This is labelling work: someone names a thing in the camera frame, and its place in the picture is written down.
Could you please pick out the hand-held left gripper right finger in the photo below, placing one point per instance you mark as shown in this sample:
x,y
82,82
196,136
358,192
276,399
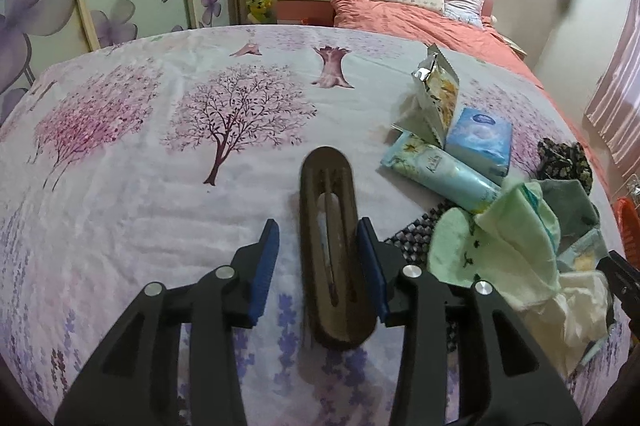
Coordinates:
x,y
372,266

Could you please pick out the opened foil snack bag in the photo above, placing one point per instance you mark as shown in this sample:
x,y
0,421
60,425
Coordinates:
x,y
442,101

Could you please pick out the black floral cloth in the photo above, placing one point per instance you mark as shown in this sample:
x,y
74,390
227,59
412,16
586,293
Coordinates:
x,y
565,159

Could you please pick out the pale blue wrapper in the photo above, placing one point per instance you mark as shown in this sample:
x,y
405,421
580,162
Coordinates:
x,y
585,251

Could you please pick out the pink nightstand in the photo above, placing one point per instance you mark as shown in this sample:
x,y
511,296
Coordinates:
x,y
302,9

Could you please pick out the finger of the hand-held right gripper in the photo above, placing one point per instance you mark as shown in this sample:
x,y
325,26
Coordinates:
x,y
622,278

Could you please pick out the tree print bedsheet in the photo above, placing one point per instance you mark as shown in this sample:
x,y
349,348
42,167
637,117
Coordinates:
x,y
150,206

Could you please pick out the striped pillow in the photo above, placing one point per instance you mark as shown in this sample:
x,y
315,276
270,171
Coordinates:
x,y
465,4

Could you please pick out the white crumpled paper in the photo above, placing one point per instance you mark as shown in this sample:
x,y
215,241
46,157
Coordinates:
x,y
580,306

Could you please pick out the light blue lotion tube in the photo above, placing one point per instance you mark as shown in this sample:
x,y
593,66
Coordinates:
x,y
440,171

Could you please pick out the brown oval wooden tray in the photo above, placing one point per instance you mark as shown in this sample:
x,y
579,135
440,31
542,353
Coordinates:
x,y
312,256

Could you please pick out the pink striped curtain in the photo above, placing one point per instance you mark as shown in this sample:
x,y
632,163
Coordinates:
x,y
617,106

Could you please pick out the light green towel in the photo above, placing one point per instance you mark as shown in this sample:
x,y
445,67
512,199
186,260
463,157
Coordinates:
x,y
510,236

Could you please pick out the orange basket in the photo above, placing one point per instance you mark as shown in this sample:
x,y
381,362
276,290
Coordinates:
x,y
627,218

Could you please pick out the blue tissue pack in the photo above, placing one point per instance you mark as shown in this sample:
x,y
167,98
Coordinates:
x,y
480,141

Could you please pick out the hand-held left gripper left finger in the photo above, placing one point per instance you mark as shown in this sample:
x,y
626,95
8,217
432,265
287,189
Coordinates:
x,y
265,266

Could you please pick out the pink duvet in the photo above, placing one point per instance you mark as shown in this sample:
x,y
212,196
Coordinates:
x,y
430,26

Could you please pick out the grey-green cloth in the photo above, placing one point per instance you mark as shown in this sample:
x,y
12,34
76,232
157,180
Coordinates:
x,y
570,201

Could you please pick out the black and white beaded mat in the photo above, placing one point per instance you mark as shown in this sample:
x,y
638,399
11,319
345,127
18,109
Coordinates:
x,y
415,231

